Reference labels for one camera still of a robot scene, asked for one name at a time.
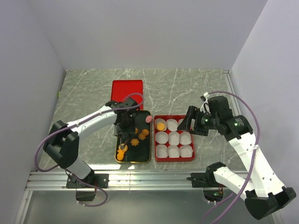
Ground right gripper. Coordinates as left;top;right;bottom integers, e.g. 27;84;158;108
177;105;219;136

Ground orange flower cookie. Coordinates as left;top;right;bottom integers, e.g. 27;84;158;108
138;133;146;140

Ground metal tongs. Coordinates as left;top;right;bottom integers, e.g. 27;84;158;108
120;135;129;144

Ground round dotted orange cookie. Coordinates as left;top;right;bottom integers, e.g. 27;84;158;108
156;123;166;131

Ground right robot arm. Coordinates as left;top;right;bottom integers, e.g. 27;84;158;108
178;96;296;220

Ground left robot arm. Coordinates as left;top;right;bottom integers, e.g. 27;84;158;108
42;97;140;188

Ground pink macaron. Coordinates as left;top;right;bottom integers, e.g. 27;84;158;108
145;115;152;123

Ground round dotted biscuit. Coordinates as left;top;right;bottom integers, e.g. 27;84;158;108
118;143;128;153

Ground black gold-rimmed tray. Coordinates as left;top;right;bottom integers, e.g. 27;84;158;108
114;110;151;163

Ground red cookie box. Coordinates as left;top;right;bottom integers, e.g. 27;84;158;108
154;115;195;162

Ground orange fish cookie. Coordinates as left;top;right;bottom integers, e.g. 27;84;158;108
116;150;125;161

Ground red box lid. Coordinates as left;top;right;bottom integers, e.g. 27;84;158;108
107;79;143;108

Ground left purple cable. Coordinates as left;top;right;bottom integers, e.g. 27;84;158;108
34;92;144;208

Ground purple cable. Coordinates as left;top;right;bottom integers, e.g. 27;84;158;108
34;92;144;208
201;91;260;224

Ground aluminium right rail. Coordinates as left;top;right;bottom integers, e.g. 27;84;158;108
222;70;242;115

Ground aluminium rail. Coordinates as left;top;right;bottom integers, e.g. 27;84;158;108
222;70;242;115
24;169;273;191

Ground aluminium front rail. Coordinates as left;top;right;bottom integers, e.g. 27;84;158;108
24;169;273;191

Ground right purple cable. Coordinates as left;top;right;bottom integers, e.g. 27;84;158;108
201;91;260;224

